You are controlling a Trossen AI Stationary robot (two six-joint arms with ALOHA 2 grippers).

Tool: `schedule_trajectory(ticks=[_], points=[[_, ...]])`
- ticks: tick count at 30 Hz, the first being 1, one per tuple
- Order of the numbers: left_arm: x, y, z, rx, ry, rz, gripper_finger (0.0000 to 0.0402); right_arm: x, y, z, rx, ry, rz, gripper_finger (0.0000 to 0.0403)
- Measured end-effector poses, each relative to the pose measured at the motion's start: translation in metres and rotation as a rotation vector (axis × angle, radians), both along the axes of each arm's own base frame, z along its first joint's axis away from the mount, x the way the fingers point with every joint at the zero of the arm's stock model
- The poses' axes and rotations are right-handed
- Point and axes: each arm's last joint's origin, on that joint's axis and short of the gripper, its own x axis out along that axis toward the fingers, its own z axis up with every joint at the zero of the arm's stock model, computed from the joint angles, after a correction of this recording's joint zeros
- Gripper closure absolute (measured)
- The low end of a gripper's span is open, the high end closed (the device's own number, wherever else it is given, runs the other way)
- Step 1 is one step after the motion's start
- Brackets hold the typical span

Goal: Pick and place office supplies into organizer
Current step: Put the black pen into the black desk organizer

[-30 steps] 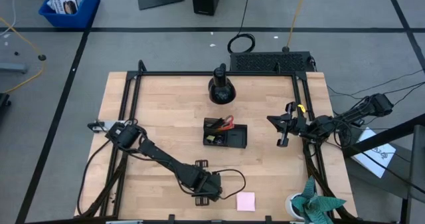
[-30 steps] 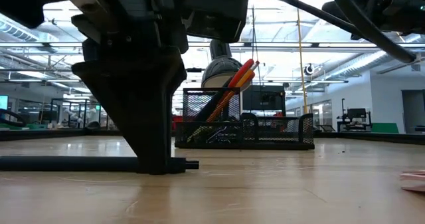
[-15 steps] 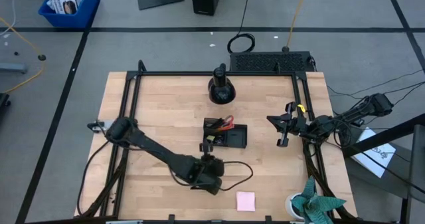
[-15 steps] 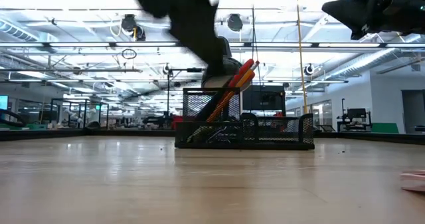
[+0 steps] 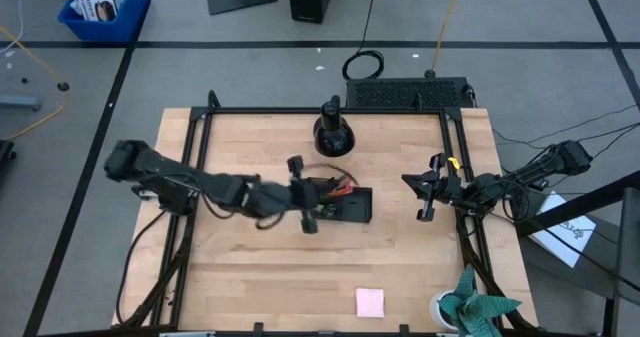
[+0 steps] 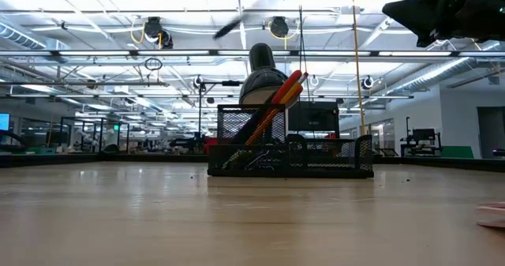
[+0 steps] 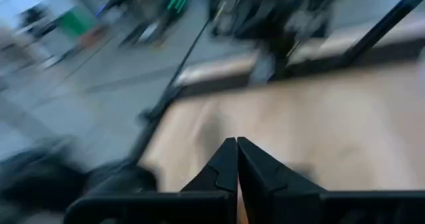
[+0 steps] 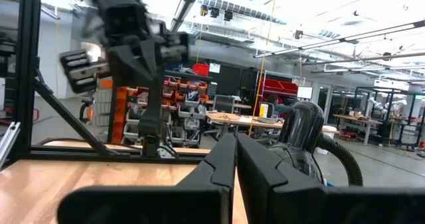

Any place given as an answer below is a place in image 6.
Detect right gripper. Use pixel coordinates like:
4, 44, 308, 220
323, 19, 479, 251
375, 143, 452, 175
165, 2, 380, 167
381, 0, 505, 48

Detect orange pencil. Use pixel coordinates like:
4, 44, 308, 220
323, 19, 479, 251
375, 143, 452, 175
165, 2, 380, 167
220, 71, 310, 170
244, 83, 305, 147

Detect black mesh desk organizer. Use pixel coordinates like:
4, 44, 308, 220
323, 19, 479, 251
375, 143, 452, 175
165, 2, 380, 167
207, 103, 375, 179

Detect pink sticky note pad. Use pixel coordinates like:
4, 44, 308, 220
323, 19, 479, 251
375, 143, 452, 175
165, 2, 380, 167
475, 201, 505, 230

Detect large black binder clip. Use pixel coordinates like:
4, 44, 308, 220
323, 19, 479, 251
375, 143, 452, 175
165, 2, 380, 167
246, 149, 287, 171

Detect black equipment stand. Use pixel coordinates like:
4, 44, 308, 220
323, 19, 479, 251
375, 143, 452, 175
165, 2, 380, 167
400, 117, 443, 157

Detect green board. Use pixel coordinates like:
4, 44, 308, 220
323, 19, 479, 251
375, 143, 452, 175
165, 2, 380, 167
440, 145, 475, 159

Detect black hanging cable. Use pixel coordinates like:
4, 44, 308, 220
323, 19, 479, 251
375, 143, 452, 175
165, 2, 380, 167
296, 0, 309, 101

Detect black ceiling cable reel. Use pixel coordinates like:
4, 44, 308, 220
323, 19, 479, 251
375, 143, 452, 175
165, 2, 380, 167
142, 16, 174, 50
268, 16, 290, 39

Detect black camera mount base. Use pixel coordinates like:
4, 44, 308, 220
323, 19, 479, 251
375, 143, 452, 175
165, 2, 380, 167
238, 43, 290, 106

